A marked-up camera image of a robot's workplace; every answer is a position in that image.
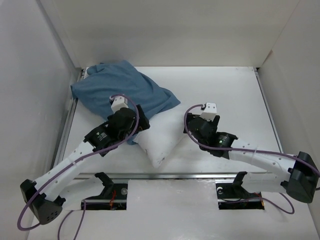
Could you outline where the white pillow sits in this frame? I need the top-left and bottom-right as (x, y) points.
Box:
(78, 62), (186, 168)

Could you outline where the blue pillowcase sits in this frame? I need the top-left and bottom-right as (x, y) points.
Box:
(70, 60), (184, 152)

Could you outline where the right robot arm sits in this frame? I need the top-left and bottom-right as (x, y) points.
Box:
(183, 113), (320, 204)

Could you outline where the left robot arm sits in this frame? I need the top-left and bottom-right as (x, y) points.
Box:
(20, 104), (150, 225)

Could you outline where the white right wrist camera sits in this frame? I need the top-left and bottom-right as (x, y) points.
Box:
(200, 102), (218, 122)

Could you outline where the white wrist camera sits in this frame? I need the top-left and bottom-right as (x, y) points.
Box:
(200, 102), (218, 122)
(109, 95), (128, 113)

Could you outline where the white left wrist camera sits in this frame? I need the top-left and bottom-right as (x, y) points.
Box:
(109, 95), (128, 113)

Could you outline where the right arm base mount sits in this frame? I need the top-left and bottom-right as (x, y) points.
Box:
(215, 182), (265, 210)

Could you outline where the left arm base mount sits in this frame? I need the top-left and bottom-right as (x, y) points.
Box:
(80, 183), (128, 211)

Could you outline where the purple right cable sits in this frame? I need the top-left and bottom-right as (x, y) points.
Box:
(183, 104), (320, 215)

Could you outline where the purple cable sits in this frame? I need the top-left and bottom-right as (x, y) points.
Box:
(183, 104), (320, 215)
(16, 93), (140, 238)

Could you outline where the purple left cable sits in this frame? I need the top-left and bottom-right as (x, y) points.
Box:
(16, 93), (140, 238)

